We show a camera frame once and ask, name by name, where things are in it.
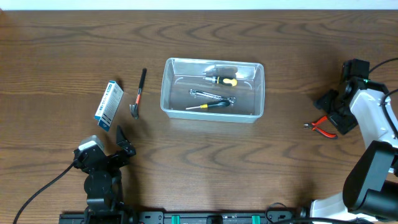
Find silver wrench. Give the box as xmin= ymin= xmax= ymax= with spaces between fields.
xmin=188 ymin=89 xmax=236 ymax=103

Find slim black yellow screwdriver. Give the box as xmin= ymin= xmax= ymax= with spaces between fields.
xmin=186 ymin=100 xmax=231 ymax=110

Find stubby yellow black screwdriver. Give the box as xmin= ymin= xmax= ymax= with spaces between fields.
xmin=204 ymin=76 xmax=238 ymax=86

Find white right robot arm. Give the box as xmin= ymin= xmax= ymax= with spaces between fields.
xmin=298 ymin=58 xmax=397 ymax=223

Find clear plastic container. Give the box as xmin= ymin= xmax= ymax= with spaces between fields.
xmin=160 ymin=58 xmax=266 ymax=123

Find small black orange hammer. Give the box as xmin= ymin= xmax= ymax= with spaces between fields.
xmin=129 ymin=68 xmax=147 ymax=119

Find white and blue box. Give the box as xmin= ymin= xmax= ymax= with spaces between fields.
xmin=94 ymin=80 xmax=124 ymax=131

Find red handled pliers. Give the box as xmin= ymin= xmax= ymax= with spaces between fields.
xmin=303 ymin=115 xmax=338 ymax=139

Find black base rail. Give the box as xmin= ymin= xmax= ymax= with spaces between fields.
xmin=58 ymin=210 xmax=343 ymax=224

